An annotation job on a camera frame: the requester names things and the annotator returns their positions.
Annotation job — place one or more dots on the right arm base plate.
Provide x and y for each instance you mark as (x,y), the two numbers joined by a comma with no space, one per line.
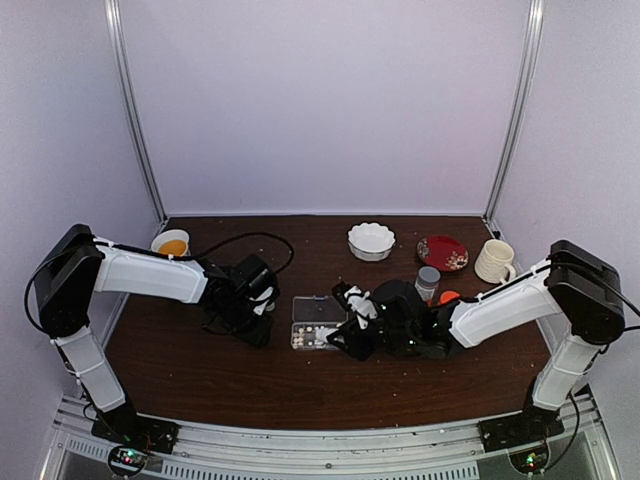
(525,439)

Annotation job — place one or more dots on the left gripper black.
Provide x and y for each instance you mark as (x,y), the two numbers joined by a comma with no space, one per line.
(257,336)

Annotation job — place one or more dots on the amber bottle with grey cap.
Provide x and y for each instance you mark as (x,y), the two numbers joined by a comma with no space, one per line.
(427,282)

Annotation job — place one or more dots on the clear plastic pill organizer box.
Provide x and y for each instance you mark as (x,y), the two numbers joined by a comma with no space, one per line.
(309,313)

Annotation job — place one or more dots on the cream ceramic mug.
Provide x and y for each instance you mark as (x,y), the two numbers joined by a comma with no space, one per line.
(495,262)

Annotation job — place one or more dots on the small white pill bottle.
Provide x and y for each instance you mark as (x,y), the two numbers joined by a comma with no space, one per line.
(322,333)

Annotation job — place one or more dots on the floral mug with orange liquid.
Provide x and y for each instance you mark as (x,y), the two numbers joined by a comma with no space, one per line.
(172,242)

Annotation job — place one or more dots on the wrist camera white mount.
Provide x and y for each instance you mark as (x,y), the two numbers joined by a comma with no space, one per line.
(270,294)
(354,300)

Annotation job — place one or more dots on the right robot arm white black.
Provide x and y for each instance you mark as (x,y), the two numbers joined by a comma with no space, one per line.
(569,281)

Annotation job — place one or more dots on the red floral plate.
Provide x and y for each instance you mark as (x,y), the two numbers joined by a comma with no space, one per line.
(444,253)

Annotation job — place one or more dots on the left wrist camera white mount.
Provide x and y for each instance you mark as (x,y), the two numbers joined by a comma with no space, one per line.
(270,294)

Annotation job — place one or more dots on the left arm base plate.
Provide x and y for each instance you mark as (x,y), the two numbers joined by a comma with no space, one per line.
(136,439)

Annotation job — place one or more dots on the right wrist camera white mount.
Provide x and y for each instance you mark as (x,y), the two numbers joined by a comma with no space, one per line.
(354,300)

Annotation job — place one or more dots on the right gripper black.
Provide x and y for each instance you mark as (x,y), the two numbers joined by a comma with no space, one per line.
(356,347)

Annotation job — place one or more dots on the orange pill bottle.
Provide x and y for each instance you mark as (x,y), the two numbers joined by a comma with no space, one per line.
(448,296)

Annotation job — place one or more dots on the white scalloped bowl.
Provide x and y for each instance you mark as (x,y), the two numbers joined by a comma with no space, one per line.
(371,242)

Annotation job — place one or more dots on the front aluminium rail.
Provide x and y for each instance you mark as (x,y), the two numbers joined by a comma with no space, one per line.
(451,450)

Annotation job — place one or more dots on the left aluminium frame post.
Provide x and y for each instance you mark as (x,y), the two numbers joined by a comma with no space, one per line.
(117,39)

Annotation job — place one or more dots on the aluminium frame post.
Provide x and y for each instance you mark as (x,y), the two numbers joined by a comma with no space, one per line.
(117,39)
(528,64)

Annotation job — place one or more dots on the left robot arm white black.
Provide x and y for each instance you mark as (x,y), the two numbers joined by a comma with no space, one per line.
(81,264)

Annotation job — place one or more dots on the right aluminium frame post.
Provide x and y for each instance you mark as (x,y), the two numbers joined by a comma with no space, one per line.
(528,64)

